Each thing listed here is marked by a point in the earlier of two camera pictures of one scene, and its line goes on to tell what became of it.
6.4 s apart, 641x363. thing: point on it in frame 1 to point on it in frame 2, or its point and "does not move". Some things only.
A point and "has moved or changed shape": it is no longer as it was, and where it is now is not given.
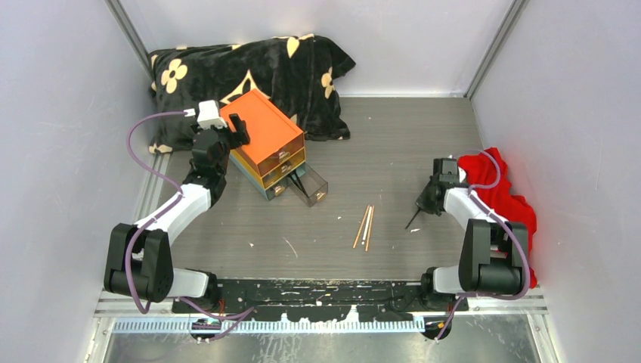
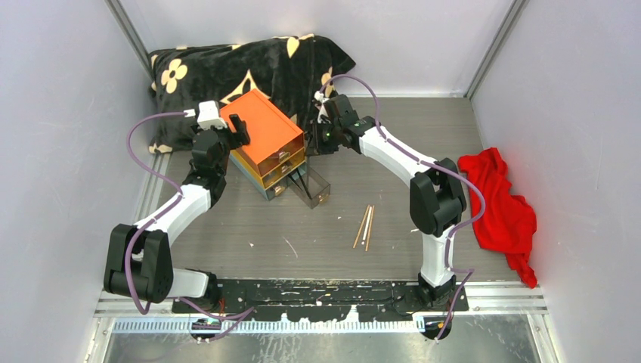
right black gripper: (423, 204) to (315, 147)
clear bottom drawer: (308, 184) does not move
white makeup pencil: (366, 224) does not move
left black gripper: (242, 135) does not move
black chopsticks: (413, 217) has moved or changed shape
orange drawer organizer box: (276, 145) does not move
